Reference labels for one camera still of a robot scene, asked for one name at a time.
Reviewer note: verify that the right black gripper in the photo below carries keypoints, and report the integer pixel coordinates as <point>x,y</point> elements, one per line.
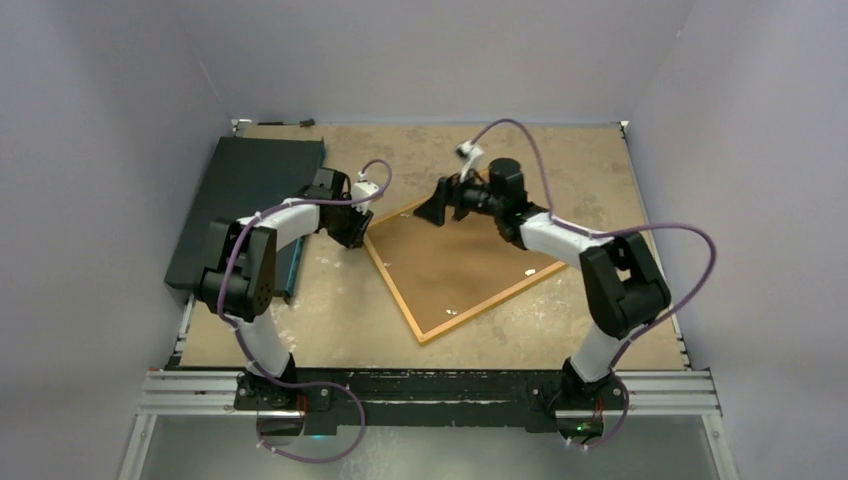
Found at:
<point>450,192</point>

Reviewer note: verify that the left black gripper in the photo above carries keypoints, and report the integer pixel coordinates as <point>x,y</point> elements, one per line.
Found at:
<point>353,238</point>

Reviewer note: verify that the yellow picture frame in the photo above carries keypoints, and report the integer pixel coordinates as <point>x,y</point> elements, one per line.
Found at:
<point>464,318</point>

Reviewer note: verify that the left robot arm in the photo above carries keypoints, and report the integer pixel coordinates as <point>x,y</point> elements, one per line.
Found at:
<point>237,274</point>

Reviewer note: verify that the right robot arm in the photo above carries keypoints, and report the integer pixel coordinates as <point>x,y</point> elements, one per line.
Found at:
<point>623,285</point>

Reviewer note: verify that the dark blue flat box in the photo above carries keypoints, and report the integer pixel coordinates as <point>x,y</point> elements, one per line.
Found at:
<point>244,175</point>

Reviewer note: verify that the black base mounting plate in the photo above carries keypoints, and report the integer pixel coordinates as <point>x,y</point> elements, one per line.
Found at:
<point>537,401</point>

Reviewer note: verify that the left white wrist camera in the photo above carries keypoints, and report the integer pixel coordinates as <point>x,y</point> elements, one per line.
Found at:
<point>363,191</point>

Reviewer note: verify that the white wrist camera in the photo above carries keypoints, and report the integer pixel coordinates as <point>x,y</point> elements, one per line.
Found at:
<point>469,154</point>
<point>363,191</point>

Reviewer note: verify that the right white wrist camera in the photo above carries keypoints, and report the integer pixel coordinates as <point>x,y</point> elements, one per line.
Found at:
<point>469,154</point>

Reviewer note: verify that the aluminium rail frame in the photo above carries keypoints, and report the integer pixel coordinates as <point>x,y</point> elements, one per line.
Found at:
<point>186,427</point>

